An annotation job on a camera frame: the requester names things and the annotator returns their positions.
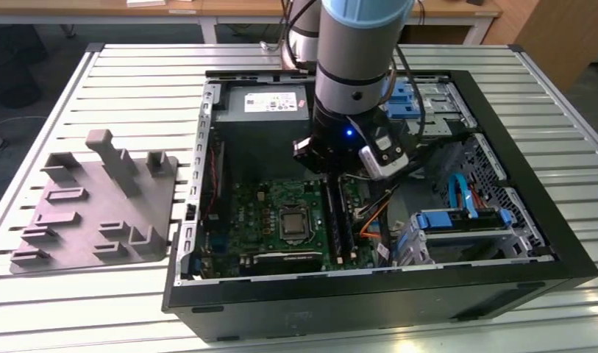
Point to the RAM stick with blue label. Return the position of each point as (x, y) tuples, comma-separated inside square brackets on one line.
[(334, 220)]

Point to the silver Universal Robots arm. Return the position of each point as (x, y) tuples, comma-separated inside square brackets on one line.
[(353, 44)]

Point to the installed black RAM stick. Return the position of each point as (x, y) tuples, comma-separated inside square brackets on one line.
[(349, 228)]

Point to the grey power supply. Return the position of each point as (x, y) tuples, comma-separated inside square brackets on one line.
[(259, 147)]

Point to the green motherboard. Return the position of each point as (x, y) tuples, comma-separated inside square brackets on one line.
[(251, 198)]

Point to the silver CPU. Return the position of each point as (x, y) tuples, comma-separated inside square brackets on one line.
[(293, 223)]

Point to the metal drive cage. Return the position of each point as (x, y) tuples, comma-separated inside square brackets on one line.
[(441, 128)]

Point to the CPU socket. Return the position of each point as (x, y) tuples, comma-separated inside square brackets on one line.
[(294, 240)]

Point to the hard disk in blue carrier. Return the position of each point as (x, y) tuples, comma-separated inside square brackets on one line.
[(438, 219)]

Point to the black graphics card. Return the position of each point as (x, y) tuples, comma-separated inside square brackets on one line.
[(283, 259)]

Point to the blue board connector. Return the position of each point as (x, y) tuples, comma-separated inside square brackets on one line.
[(219, 244)]

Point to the metal disk bay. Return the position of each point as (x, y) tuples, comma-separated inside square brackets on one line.
[(476, 237)]

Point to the wooden desk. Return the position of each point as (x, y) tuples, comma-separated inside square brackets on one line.
[(450, 9)]

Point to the black PC case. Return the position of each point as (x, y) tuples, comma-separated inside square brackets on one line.
[(327, 312)]

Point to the grey parts rack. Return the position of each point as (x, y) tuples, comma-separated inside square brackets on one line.
[(107, 213)]

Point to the white box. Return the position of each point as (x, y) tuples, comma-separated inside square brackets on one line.
[(146, 3)]

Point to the wooden cabinet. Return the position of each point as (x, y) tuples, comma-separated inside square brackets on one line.
[(558, 33)]

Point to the black office chair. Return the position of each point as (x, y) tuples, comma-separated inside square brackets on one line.
[(14, 73)]

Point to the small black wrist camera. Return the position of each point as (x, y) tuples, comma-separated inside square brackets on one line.
[(302, 150)]

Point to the blue plastic drive bracket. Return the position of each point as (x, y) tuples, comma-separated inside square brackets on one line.
[(406, 106)]

